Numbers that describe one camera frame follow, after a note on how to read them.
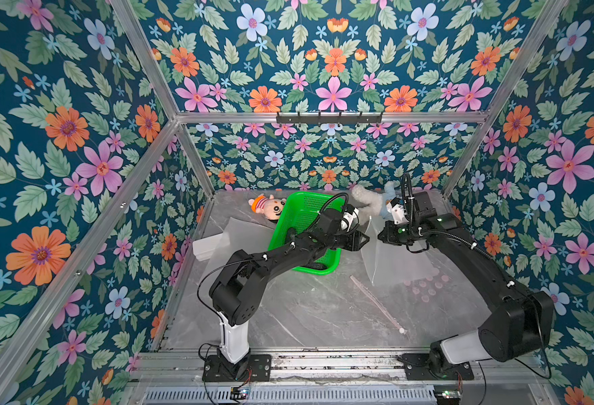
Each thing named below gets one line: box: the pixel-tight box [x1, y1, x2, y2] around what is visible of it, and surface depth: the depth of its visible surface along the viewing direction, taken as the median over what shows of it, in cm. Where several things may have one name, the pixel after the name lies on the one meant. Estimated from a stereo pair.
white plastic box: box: [192, 232, 231, 262], surface depth 98 cm
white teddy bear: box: [350, 180, 397, 223], surface depth 109 cm
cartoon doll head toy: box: [248, 194, 287, 221], surface depth 107 cm
